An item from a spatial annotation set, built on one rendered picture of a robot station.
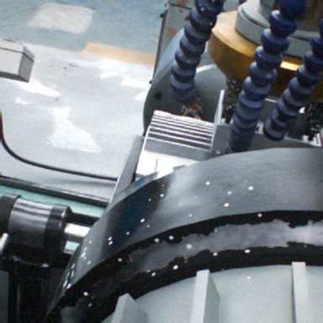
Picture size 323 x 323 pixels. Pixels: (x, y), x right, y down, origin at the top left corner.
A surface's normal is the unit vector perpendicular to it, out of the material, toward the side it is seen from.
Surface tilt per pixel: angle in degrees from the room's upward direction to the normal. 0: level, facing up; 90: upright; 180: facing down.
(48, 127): 0
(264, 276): 23
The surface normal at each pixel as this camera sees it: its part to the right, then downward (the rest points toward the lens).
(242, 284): -0.24, -0.83
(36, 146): 0.15, -0.81
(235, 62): -0.74, 0.29
